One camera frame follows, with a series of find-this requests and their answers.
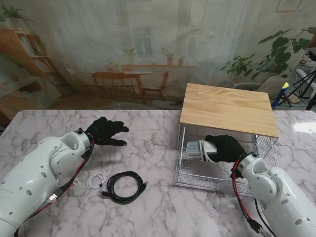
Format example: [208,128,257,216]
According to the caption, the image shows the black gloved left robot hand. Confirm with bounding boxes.
[85,117,130,147]

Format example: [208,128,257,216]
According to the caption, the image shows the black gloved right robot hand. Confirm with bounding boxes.
[205,134,247,163]

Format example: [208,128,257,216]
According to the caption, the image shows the white power strip with cord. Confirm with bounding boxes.
[185,139,218,163]

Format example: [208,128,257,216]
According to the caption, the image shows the white wire mesh drawer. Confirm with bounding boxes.
[174,140,255,198]

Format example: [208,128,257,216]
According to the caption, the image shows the black cable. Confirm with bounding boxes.
[100,171,149,204]

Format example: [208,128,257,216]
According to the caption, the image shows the small blue black stand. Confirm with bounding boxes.
[271,82,293,107]

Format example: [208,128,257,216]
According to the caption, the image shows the printed cafe scene backdrop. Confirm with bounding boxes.
[0,0,316,112]

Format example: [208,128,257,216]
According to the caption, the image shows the black tripod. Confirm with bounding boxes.
[292,69,316,111]

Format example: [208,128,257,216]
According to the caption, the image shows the person in background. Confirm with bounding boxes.
[300,33,316,69]

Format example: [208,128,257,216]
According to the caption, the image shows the wire rack with wooden top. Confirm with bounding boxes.
[178,83,279,178]

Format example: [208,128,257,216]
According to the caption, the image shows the red black right arm cables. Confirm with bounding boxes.
[231,159,277,237]

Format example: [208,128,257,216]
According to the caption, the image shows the red black arm cables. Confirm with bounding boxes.
[231,159,277,237]
[14,140,96,237]

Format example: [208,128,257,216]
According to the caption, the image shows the white coiled thin cable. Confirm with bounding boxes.
[73,169,110,190]

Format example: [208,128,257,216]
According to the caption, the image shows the red black left arm cables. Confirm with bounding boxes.
[14,140,96,237]

